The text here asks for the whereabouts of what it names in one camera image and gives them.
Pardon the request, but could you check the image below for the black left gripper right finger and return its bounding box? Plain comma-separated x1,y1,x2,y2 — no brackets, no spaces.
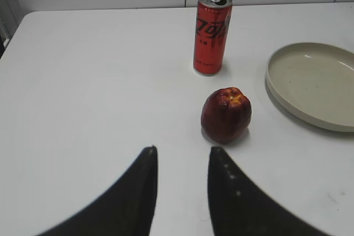
207,146,325,235

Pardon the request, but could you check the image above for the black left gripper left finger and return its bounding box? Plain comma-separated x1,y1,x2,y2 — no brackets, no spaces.
43,146,158,235

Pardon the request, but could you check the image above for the beige ceramic plate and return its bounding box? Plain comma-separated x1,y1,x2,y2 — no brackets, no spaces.
265,42,353,133

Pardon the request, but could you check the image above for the dark red apple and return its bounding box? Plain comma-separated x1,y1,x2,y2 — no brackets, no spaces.
201,87,252,144

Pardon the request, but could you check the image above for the red soda can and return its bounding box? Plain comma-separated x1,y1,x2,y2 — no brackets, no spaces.
194,0,232,75

